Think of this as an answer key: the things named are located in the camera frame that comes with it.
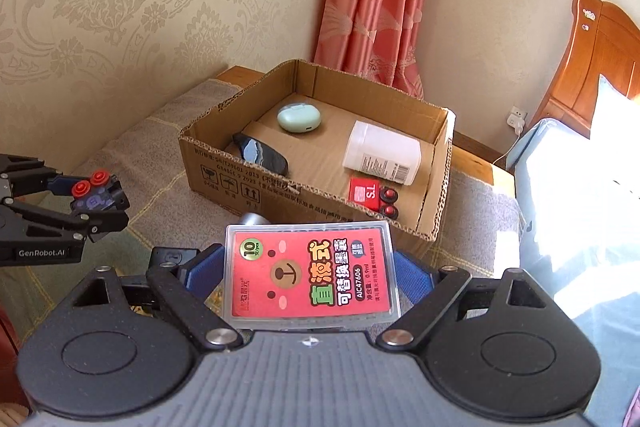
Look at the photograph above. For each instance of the red toy train car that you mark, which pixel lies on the red toy train car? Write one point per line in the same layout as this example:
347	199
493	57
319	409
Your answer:
370	194

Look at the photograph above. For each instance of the black power bank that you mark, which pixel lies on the black power bank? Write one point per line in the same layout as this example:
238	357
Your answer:
172	257

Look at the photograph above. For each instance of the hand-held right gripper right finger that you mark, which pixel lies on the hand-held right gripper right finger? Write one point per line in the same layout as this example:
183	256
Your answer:
415	277

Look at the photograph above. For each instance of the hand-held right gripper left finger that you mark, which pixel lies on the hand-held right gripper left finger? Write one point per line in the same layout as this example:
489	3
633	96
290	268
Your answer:
207	272

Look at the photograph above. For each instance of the black toy cube red wheels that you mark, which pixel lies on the black toy cube red wheels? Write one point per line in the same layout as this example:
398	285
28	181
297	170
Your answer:
97	199

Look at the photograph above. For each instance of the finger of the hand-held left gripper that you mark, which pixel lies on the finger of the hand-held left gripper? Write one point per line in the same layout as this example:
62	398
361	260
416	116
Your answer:
62	185
95	224

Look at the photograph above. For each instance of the pink ink cartridge box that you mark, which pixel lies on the pink ink cartridge box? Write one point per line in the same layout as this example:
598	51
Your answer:
310	277

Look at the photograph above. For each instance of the wooden bed headboard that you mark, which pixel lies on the wooden bed headboard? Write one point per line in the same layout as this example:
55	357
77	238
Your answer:
590	57

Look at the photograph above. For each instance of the black oval tool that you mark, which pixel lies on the black oval tool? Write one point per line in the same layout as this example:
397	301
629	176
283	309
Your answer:
260	154

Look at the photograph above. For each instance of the mint green earbuds case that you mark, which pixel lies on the mint green earbuds case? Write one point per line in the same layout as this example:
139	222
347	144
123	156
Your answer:
299	118

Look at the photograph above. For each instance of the white wall socket with charger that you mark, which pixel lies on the white wall socket with charger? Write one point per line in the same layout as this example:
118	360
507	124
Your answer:
516	118

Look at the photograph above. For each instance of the clear bottle of gold capsules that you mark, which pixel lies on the clear bottle of gold capsules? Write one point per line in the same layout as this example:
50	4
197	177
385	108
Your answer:
252	219

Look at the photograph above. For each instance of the white plastic bottle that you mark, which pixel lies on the white plastic bottle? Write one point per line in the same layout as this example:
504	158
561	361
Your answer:
382	152

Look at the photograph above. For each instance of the light blue pillow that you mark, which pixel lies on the light blue pillow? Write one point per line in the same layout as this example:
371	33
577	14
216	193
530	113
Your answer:
617	117

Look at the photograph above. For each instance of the pink curtain with gold band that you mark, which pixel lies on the pink curtain with gold band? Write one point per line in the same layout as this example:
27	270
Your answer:
375	7

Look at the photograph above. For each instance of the brown cardboard box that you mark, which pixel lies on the brown cardboard box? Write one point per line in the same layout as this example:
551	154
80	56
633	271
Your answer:
320	157

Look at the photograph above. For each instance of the blue floral bed sheet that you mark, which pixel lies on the blue floral bed sheet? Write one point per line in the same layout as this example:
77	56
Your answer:
575	232

